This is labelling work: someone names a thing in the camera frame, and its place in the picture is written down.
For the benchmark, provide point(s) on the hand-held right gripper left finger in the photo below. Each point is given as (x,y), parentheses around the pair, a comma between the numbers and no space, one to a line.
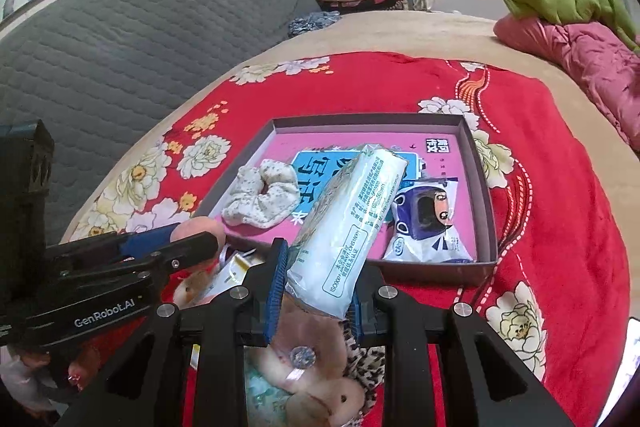
(275,292)

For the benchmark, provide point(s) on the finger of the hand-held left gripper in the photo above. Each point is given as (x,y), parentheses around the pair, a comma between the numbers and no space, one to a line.
(190,249)
(150,239)

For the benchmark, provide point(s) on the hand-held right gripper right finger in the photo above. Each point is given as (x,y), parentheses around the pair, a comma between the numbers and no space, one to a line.
(356,314)

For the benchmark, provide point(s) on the yellow picture book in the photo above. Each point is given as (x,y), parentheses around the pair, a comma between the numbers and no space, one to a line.
(240,272)

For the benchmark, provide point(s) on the leopard print scrunchie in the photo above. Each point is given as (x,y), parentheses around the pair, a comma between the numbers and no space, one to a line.
(367,367)

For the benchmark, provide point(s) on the shallow grey cardboard box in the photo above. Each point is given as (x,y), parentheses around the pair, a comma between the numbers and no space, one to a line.
(350,134)

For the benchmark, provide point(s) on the person's left hand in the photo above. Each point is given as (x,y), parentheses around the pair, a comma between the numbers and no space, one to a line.
(25,377)

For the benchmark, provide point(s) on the plush bear with gem dress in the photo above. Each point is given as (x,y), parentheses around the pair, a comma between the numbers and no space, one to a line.
(310,387)

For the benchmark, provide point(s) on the white floral scrunchie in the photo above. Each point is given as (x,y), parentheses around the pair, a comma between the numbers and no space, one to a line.
(260,197)

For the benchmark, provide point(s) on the blue white cartoon tissue pack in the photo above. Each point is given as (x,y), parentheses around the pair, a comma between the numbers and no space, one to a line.
(430,232)

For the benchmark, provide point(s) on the grey quilted headboard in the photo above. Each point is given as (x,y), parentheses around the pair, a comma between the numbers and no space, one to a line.
(125,57)

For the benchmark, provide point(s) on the red floral blanket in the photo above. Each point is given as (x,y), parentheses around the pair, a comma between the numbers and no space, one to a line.
(550,207)

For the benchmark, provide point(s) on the blue patterned cloth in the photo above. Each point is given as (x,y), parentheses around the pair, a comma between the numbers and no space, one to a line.
(312,24)

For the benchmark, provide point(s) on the beige bed sheet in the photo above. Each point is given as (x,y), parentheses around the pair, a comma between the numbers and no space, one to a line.
(400,32)

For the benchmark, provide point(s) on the pink quilt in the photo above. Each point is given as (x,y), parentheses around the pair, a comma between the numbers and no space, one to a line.
(575,52)

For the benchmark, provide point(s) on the green blanket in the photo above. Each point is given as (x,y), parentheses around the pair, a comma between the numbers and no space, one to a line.
(575,2)

